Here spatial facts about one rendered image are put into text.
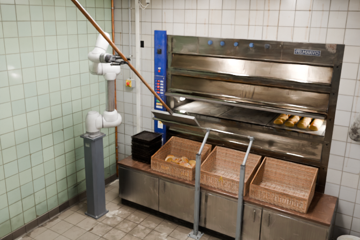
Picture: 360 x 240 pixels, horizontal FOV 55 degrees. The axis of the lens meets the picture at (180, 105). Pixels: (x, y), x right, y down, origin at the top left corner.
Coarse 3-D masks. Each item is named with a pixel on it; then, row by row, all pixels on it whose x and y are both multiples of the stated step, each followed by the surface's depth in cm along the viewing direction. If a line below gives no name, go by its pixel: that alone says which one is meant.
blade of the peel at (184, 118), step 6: (156, 114) 387; (162, 114) 379; (168, 114) 373; (174, 114) 370; (180, 114) 367; (174, 120) 383; (180, 120) 376; (186, 120) 369; (192, 120) 362; (174, 126) 405; (180, 126) 397; (186, 126) 388
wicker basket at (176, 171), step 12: (168, 144) 426; (180, 144) 426; (192, 144) 417; (156, 156) 406; (180, 156) 425; (192, 156) 417; (204, 156) 392; (156, 168) 401; (180, 168) 378; (192, 168) 371; (192, 180) 375
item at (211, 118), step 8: (176, 112) 425; (184, 112) 419; (192, 112) 419; (216, 120) 399; (224, 120) 394; (232, 120) 392; (256, 128) 376; (264, 128) 371; (272, 128) 367; (280, 128) 367; (304, 136) 351; (312, 136) 347; (320, 136) 345
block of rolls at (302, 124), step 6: (282, 114) 402; (276, 120) 380; (282, 120) 386; (288, 120) 383; (294, 120) 381; (306, 120) 381; (318, 120) 383; (300, 126) 367; (312, 126) 362; (318, 126) 367
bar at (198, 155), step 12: (156, 120) 396; (168, 120) 389; (228, 132) 353; (204, 144) 359; (240, 168) 329; (240, 180) 332; (240, 192) 335; (240, 204) 338; (240, 216) 341; (240, 228) 345
